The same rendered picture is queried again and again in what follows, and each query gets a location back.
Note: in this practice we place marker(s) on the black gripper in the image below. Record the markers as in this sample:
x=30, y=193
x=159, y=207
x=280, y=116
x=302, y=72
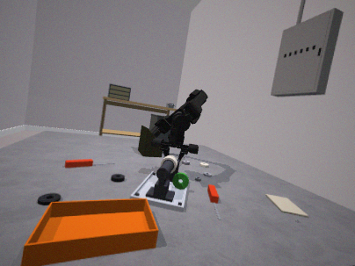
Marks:
x=176, y=139

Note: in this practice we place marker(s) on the green spacer ring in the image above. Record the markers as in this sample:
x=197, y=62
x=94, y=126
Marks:
x=179, y=185

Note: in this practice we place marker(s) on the orange open tray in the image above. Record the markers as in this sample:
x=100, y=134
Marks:
x=89, y=228

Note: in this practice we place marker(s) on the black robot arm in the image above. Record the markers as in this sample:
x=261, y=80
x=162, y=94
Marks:
x=182, y=118

